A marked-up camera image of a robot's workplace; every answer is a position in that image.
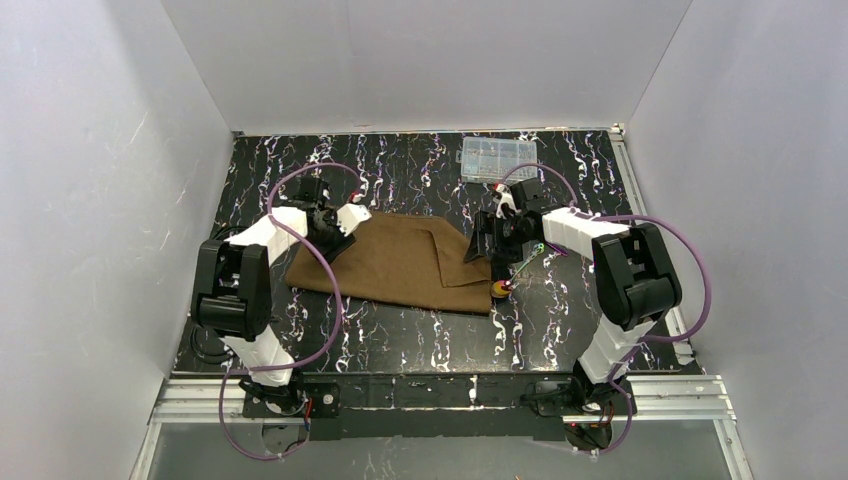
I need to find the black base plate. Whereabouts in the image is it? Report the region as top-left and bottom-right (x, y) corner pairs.
(238, 372), (636, 448)

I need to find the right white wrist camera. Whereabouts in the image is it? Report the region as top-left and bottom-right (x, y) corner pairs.
(493, 183), (517, 219)

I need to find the clear plastic organizer box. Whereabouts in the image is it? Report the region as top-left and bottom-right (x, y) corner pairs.
(459, 136), (538, 184)

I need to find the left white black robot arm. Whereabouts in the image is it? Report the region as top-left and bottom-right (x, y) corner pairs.
(190, 178), (371, 413)

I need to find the black coiled cable yellow plug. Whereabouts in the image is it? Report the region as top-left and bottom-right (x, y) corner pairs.
(189, 225), (247, 365)

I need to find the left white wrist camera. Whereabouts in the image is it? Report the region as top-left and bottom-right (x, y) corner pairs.
(335, 203), (372, 237)

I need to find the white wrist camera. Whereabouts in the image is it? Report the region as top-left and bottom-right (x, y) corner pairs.
(493, 183), (517, 219)
(335, 203), (372, 237)

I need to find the brown burlap napkin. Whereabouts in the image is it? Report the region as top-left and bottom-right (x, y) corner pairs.
(284, 211), (494, 317)

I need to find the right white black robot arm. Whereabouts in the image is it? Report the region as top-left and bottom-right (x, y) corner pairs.
(464, 179), (682, 410)

